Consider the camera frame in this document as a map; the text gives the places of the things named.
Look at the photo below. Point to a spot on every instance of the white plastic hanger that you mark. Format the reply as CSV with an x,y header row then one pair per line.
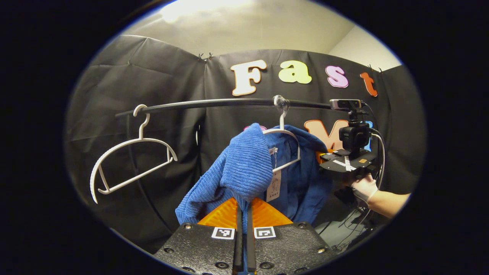
x,y
130,140

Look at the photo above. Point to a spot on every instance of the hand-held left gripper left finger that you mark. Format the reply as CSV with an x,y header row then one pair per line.
x,y
238,236

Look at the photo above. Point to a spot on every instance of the white hanger with taped hook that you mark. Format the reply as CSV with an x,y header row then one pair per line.
x,y
282,130

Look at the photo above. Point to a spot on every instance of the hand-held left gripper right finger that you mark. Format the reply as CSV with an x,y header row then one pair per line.
x,y
250,236

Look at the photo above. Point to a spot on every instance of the black backdrop cloth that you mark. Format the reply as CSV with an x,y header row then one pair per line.
x,y
153,76

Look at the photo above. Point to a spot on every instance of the white paper garment tag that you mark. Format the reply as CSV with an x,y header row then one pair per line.
x,y
273,187

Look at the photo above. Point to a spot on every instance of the black clothes rack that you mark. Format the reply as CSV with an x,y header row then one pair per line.
x,y
214,102

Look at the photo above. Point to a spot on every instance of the clear tape wrap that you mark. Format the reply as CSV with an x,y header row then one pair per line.
x,y
281,102

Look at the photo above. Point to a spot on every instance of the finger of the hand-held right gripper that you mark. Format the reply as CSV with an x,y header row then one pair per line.
x,y
320,156

